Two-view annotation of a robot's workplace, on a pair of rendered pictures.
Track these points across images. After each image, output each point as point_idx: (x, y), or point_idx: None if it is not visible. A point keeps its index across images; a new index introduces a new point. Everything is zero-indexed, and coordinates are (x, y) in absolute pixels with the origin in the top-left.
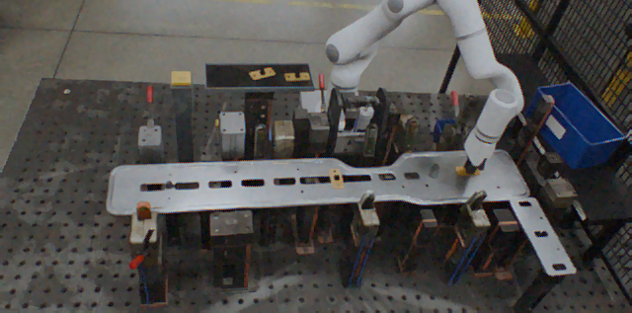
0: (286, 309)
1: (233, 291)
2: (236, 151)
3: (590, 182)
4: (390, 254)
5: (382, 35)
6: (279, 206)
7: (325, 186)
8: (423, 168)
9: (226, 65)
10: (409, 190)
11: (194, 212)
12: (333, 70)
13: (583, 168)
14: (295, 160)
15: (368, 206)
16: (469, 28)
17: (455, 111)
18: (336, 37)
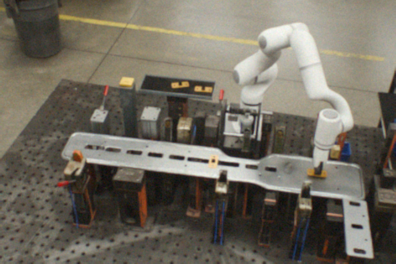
0: (164, 248)
1: (133, 229)
2: (151, 133)
3: None
4: (255, 229)
5: (266, 65)
6: (167, 172)
7: (203, 164)
8: (282, 166)
9: (158, 77)
10: (263, 177)
11: None
12: (242, 90)
13: None
14: (190, 145)
15: (224, 181)
16: (305, 62)
17: None
18: (239, 65)
